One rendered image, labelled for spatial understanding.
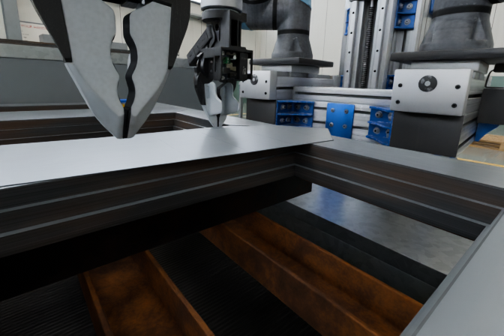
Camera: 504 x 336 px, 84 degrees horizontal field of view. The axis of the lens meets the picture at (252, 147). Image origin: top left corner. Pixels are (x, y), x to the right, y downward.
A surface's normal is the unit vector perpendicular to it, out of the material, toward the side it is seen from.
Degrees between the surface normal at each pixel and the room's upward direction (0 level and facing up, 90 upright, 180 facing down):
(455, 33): 73
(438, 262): 0
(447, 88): 90
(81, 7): 90
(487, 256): 0
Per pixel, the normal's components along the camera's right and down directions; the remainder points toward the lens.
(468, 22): -0.30, -0.10
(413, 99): -0.70, 0.15
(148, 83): 0.62, 0.20
